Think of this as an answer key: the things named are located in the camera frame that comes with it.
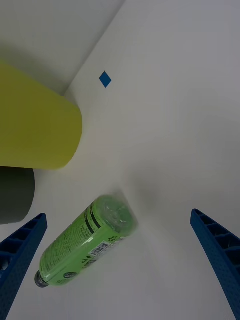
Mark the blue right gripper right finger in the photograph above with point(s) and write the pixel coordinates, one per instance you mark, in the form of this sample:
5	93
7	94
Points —
222	252

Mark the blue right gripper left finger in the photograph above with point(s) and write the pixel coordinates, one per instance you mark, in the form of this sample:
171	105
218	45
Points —
17	257

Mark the green label plastic bottle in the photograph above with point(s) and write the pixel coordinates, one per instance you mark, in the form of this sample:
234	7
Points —
85	240

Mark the grey waste bin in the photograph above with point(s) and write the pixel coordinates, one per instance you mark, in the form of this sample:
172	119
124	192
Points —
15	195

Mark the yellow-green waste bin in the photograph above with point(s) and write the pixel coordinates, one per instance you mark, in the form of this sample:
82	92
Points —
37	125

